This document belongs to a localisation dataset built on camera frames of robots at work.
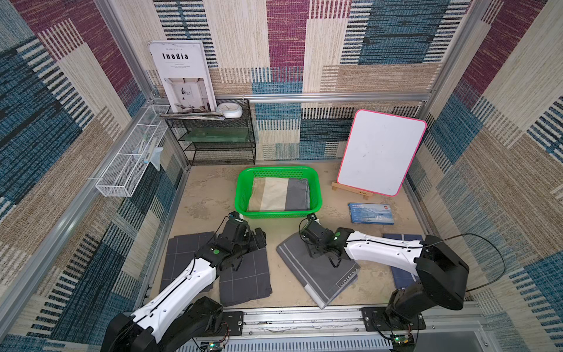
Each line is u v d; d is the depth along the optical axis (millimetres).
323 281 820
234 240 618
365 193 1019
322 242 650
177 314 465
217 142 1150
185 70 773
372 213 992
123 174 917
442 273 436
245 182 1049
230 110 896
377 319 732
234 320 743
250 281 814
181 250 897
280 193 1051
